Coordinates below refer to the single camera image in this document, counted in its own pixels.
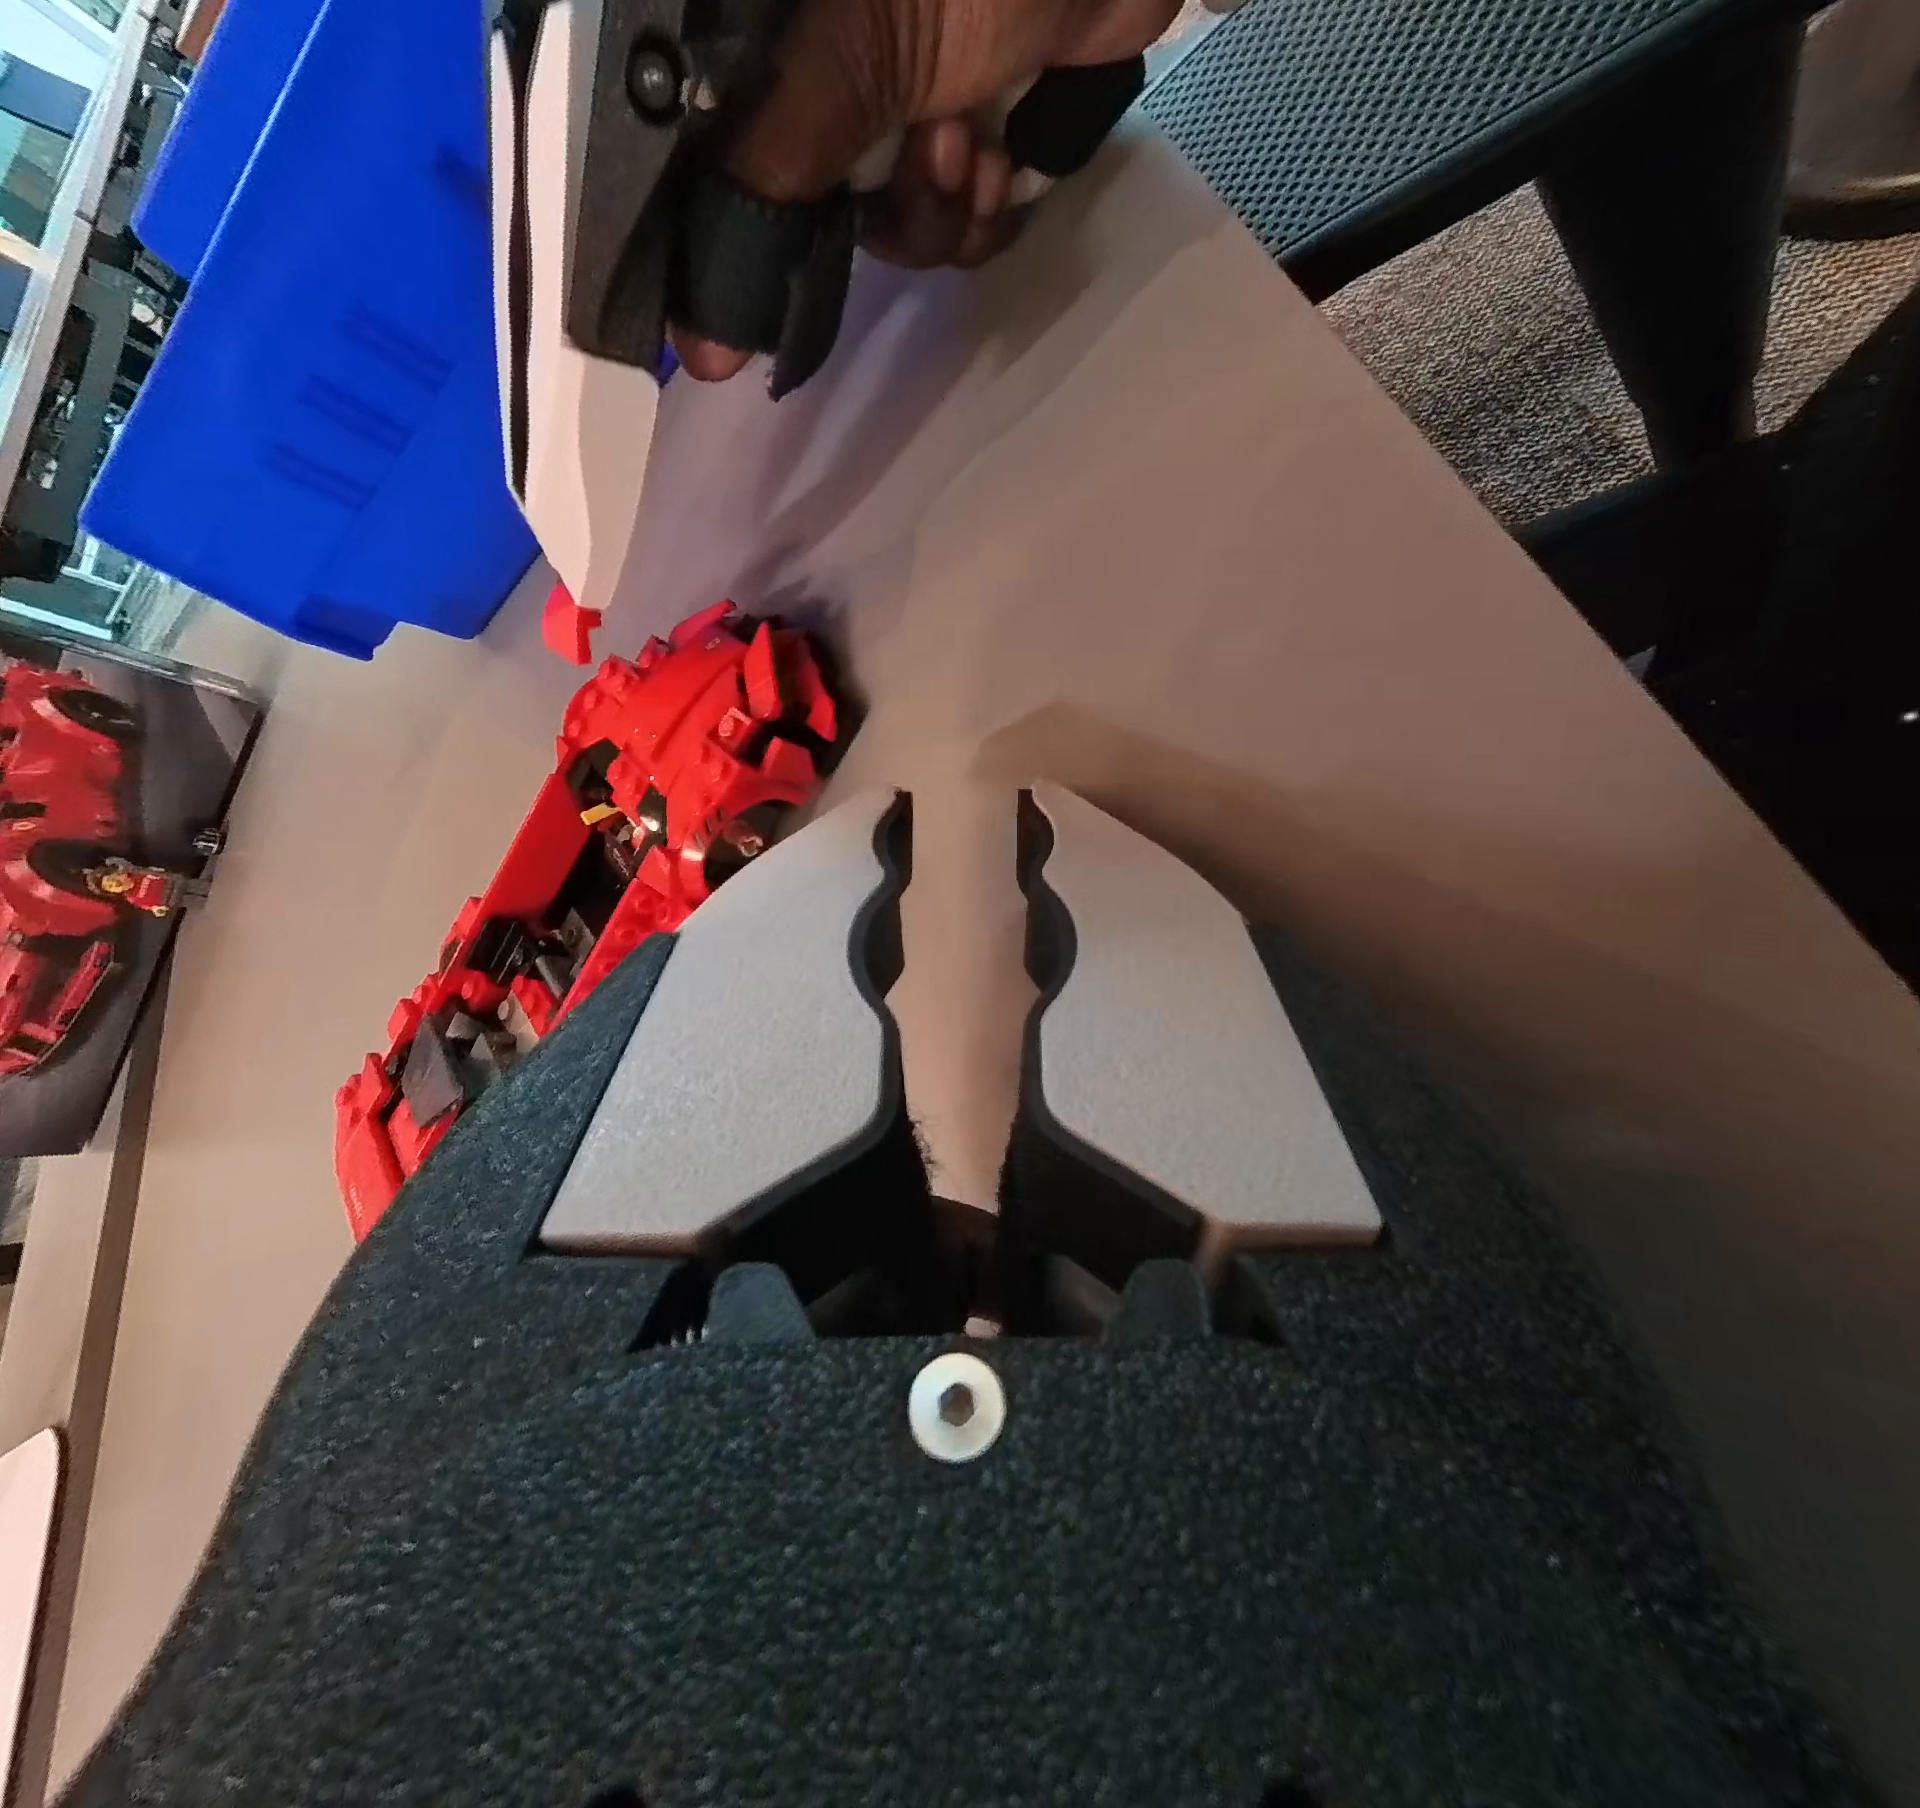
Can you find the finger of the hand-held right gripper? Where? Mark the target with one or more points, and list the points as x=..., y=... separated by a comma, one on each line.
x=593, y=473
x=501, y=263

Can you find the red lego piece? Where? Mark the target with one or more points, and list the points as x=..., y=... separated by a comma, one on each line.
x=572, y=624

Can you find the person's right hand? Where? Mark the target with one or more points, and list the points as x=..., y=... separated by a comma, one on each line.
x=960, y=24

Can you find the black mesh office chair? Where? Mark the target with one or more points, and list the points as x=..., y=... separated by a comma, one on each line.
x=1500, y=38

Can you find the lego minifigure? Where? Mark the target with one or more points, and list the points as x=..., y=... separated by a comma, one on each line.
x=128, y=881

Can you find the glass window partition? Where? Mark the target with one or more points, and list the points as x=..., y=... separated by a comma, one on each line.
x=61, y=113

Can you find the lego set box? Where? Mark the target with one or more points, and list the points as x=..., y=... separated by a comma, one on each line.
x=76, y=863

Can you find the white rounded board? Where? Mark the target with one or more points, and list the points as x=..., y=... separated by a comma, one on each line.
x=27, y=1612

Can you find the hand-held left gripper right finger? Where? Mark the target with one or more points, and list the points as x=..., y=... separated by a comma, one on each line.
x=1186, y=1073

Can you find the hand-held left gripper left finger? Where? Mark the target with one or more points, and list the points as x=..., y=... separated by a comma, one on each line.
x=735, y=1073

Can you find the black background rack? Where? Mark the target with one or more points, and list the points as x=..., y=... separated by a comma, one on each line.
x=61, y=413

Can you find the blue plastic bin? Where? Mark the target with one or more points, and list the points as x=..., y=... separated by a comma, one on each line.
x=329, y=337

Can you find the red lego car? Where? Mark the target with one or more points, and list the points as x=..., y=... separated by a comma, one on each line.
x=660, y=727

